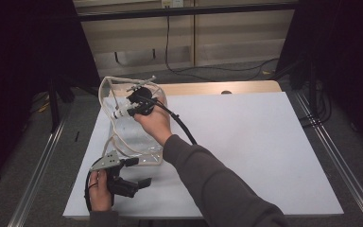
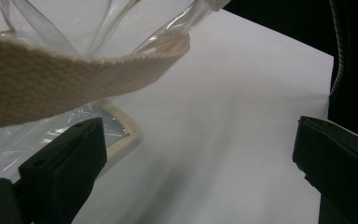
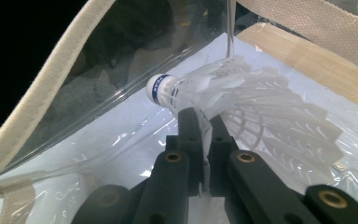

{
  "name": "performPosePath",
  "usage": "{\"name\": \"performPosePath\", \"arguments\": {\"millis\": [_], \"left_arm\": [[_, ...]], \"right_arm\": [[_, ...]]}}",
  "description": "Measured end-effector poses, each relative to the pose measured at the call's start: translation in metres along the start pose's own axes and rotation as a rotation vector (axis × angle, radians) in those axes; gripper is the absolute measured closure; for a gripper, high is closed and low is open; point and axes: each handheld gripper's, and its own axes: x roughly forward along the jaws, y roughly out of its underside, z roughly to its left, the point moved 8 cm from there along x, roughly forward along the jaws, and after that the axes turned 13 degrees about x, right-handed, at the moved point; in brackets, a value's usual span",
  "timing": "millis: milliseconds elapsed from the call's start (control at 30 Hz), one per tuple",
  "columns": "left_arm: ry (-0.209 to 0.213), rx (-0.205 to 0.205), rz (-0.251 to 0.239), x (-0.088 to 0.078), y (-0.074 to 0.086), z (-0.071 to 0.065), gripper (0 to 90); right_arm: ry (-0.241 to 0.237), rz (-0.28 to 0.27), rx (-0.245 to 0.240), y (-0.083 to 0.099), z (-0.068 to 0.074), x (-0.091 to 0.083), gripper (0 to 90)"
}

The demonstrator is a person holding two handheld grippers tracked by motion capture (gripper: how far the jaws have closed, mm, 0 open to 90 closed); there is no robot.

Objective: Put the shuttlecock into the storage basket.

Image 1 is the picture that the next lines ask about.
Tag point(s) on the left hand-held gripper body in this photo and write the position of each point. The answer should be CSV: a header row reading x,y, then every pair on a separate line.
x,y
116,186

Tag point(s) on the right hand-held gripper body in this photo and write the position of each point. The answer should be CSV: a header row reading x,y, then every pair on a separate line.
x,y
143,94

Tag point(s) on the clear plastic bag beige trim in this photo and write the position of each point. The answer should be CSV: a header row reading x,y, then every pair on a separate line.
x,y
129,142

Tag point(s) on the person's left hand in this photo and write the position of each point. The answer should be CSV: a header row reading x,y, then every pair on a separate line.
x,y
99,192

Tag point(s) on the person's right hand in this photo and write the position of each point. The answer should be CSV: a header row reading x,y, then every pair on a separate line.
x,y
157,124

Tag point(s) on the small black stick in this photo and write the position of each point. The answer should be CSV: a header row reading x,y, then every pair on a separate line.
x,y
77,136

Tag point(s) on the wooden table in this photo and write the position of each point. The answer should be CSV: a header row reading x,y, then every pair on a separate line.
x,y
217,86

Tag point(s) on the black metal stand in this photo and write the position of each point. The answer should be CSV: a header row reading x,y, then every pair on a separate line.
x,y
54,110

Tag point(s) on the dark table grommet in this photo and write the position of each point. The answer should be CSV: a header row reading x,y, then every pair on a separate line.
x,y
226,92

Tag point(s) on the black horizontal bar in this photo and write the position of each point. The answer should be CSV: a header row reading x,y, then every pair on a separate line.
x,y
170,12

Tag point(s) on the black curtain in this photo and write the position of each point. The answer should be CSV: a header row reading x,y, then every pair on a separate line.
x,y
19,63
353,47

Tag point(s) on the aluminium floor rail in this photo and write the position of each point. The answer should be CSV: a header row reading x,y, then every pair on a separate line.
x,y
39,170
337,157

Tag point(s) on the wall socket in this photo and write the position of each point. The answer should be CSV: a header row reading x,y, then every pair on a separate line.
x,y
172,3

